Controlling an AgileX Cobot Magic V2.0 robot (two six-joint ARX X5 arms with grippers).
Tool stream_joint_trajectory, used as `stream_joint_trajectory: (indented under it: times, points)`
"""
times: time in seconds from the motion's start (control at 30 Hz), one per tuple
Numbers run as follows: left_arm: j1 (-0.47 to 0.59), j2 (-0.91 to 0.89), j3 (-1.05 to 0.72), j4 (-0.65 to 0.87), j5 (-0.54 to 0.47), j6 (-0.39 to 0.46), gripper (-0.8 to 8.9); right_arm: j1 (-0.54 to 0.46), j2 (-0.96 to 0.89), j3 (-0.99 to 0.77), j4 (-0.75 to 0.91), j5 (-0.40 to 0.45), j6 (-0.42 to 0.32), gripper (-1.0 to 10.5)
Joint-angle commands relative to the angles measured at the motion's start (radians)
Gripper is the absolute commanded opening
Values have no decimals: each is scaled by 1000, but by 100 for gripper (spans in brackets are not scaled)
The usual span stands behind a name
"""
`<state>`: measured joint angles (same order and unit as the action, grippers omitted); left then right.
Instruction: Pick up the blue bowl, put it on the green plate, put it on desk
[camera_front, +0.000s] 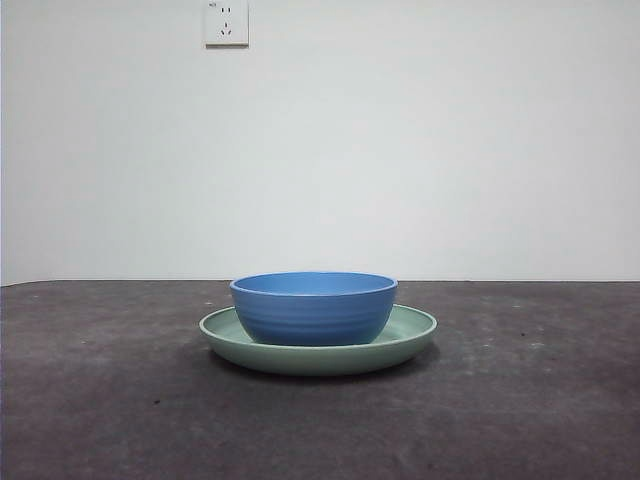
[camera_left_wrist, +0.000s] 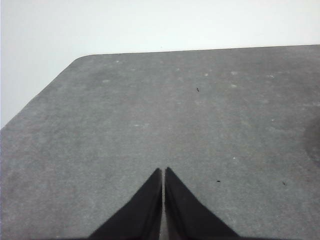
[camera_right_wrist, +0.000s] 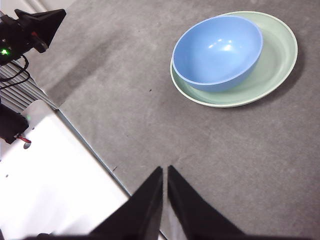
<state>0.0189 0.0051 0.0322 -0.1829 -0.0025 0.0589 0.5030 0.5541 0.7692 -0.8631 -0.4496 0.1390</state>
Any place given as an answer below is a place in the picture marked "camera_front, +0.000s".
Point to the green round plate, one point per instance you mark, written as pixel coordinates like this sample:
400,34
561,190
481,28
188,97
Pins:
320,360

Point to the white wall socket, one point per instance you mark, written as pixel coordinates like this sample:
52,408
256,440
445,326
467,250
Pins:
212,27

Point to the blue ribbed bowl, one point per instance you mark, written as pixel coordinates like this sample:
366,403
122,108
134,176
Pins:
310,315

